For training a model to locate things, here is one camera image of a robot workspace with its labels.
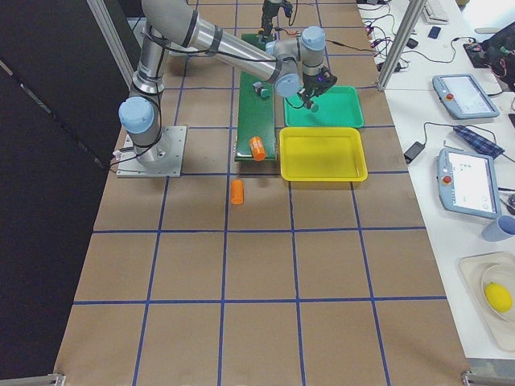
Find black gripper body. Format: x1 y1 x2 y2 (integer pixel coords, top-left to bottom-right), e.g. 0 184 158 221
259 14 275 36
299 66 337 103

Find yellow push button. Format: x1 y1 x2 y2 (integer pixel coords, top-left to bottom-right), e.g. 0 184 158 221
257 31 269 44

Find labelled orange cylinder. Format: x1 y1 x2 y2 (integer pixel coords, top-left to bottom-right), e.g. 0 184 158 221
249 136 267 162

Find plain orange cylinder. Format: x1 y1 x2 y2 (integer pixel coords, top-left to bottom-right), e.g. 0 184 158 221
230 179 245 205

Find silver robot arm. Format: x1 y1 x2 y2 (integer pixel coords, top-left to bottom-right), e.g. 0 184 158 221
258 0 293 38
118 1 337 176

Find green plastic tray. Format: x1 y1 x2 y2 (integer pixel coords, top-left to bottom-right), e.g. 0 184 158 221
283 85 364 129

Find yellow plastic tray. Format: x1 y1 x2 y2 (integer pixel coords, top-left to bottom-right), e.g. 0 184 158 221
278 127 368 182

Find green conveyor belt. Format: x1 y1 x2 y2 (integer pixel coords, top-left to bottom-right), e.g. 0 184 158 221
233 32 281 165

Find black power adapter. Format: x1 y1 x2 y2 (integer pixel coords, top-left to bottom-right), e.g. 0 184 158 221
403 142 426 165

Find far teach pendant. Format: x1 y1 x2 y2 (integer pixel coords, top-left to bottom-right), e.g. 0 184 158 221
432 74 500 120

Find teach pendant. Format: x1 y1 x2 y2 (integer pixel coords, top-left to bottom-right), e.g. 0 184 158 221
432 74 500 120
437 148 502 220

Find near teach pendant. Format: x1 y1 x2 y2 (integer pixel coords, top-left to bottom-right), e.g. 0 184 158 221
437 148 502 220

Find blue plaid cloth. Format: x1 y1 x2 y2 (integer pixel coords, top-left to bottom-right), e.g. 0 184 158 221
453 125 505 158

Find blue cup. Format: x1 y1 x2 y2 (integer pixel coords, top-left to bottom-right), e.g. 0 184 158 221
481 216 515 242

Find beige tray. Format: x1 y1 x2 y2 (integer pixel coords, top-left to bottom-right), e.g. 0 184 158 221
459 252 514 352

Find yellow lemon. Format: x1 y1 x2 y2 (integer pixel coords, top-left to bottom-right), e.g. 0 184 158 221
484 282 513 313

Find red black power cable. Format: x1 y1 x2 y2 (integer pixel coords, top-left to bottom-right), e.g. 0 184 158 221
277 27 379 53

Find aluminium frame post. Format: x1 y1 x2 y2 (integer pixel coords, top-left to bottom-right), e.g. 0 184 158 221
377 0 425 91

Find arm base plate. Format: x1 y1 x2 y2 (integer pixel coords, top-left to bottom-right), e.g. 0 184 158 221
113 125 187 178

